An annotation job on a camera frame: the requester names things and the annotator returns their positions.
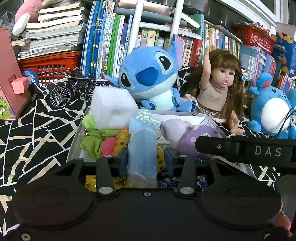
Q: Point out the black gold patterned blanket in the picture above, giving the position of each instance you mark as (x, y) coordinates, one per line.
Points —
(34, 139)

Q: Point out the person's right hand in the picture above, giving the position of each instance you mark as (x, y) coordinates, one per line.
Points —
(283, 222)

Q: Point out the stack of lying books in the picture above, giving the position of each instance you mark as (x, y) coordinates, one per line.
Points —
(50, 34)

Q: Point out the black bicycle model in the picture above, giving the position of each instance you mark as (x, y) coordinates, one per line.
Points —
(76, 81)

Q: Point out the small red plastic basket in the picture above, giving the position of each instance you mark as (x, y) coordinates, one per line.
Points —
(256, 38)

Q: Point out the gold sequin bow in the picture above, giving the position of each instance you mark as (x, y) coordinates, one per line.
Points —
(120, 140)

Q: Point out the light blue sock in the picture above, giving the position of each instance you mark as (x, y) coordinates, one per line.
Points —
(142, 148)

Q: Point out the navy floral cloth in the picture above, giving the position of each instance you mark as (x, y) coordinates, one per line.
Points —
(201, 180)

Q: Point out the blue alien plush toy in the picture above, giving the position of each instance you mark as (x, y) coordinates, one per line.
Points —
(148, 69)

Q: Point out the row of standing books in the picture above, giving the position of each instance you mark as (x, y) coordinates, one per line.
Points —
(101, 46)

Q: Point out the pale pink fabric pouch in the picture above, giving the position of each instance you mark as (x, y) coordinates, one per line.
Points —
(173, 129)

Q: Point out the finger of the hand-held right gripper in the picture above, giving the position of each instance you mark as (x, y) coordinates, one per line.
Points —
(212, 146)

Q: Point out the purple fuzzy sock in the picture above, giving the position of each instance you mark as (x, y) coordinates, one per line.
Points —
(187, 143)

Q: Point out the white metal ladder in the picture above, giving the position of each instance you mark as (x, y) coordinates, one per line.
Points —
(135, 27)

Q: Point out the green scrunchie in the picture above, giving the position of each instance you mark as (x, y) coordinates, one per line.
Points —
(92, 141)

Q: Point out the pink bunny plush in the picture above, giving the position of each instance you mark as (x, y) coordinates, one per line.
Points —
(25, 14)

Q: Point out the round blue white plush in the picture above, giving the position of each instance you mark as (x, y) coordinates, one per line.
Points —
(270, 109)

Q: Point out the white foam block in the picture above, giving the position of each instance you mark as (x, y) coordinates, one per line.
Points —
(111, 106)

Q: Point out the pink fabric bow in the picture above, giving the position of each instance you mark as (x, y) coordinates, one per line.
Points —
(107, 147)

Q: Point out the brown flat box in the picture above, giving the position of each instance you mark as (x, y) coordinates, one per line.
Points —
(143, 5)

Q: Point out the white cardboard box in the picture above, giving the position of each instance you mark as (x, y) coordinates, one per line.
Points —
(76, 148)

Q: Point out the blue robot cat plush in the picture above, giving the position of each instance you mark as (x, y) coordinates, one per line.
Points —
(292, 97)

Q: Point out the grey cloth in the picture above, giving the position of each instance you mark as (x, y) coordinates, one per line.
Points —
(7, 23)

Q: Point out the pink miniature house model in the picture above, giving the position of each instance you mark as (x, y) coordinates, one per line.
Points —
(9, 69)

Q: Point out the blue printed carton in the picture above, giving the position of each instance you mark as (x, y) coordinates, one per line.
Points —
(283, 53)

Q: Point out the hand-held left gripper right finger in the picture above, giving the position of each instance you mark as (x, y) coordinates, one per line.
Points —
(168, 161)

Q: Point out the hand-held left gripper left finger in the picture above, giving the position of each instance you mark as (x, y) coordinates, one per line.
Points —
(123, 161)

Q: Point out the brown-haired doll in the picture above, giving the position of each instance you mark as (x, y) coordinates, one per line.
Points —
(222, 76)

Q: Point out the white window frame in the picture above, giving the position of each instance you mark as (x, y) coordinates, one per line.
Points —
(254, 9)

